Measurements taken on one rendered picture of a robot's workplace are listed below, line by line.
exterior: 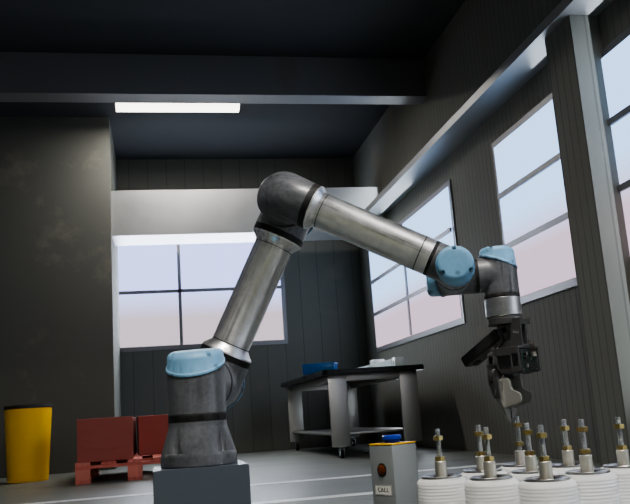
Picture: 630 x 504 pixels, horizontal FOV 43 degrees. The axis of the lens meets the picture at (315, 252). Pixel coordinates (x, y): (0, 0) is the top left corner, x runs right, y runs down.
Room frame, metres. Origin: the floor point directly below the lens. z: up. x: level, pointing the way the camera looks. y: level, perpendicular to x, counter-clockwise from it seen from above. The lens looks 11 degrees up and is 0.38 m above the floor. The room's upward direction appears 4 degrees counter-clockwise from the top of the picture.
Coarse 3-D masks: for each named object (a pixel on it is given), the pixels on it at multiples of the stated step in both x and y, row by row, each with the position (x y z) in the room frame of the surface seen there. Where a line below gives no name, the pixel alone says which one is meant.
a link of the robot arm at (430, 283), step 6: (426, 276) 1.69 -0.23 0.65; (474, 276) 1.68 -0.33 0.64; (426, 282) 1.72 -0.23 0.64; (432, 282) 1.69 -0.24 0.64; (438, 282) 1.65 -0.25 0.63; (474, 282) 1.68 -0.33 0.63; (432, 288) 1.69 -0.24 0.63; (438, 288) 1.69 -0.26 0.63; (444, 288) 1.65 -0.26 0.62; (462, 288) 1.64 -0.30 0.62; (468, 288) 1.69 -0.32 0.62; (474, 288) 1.69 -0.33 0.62; (432, 294) 1.71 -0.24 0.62; (438, 294) 1.71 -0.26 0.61; (444, 294) 1.71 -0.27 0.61; (450, 294) 1.71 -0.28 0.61; (456, 294) 1.71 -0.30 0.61; (462, 294) 1.72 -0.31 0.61
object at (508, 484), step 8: (496, 480) 1.44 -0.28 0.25; (504, 480) 1.44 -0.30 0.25; (512, 480) 1.45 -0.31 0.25; (464, 488) 1.49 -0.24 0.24; (472, 488) 1.46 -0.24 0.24; (480, 488) 1.44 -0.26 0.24; (488, 488) 1.44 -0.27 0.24; (496, 488) 1.44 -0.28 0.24; (504, 488) 1.44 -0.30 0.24; (512, 488) 1.44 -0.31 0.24; (472, 496) 1.46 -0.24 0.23; (480, 496) 1.44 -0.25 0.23; (488, 496) 1.44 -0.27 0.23; (496, 496) 1.43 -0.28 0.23; (504, 496) 1.44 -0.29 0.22; (512, 496) 1.44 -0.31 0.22
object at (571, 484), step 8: (568, 480) 1.36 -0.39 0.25; (520, 488) 1.38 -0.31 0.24; (528, 488) 1.36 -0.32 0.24; (536, 488) 1.35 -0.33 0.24; (544, 488) 1.35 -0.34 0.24; (552, 488) 1.34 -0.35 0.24; (560, 488) 1.34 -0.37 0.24; (568, 488) 1.35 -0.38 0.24; (576, 488) 1.36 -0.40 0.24; (520, 496) 1.39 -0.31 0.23; (528, 496) 1.36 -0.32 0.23; (536, 496) 1.35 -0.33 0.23; (544, 496) 1.35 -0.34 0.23; (552, 496) 1.34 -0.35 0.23; (560, 496) 1.34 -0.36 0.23; (568, 496) 1.35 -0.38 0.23; (576, 496) 1.36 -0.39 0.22
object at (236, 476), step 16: (240, 464) 1.57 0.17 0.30; (160, 480) 1.54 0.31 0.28; (176, 480) 1.55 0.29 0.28; (192, 480) 1.56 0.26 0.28; (208, 480) 1.56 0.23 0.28; (224, 480) 1.57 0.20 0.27; (240, 480) 1.57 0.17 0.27; (160, 496) 1.54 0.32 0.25; (176, 496) 1.55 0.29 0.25; (192, 496) 1.55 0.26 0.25; (208, 496) 1.56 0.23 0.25; (224, 496) 1.57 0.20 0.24; (240, 496) 1.57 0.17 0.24
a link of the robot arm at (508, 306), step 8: (504, 296) 1.67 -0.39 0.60; (512, 296) 1.67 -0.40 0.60; (488, 304) 1.69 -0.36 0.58; (496, 304) 1.67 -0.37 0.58; (504, 304) 1.67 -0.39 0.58; (512, 304) 1.67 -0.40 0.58; (520, 304) 1.69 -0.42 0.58; (488, 312) 1.69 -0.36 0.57; (496, 312) 1.68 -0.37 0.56; (504, 312) 1.67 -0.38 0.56; (512, 312) 1.67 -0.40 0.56; (520, 312) 1.68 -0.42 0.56
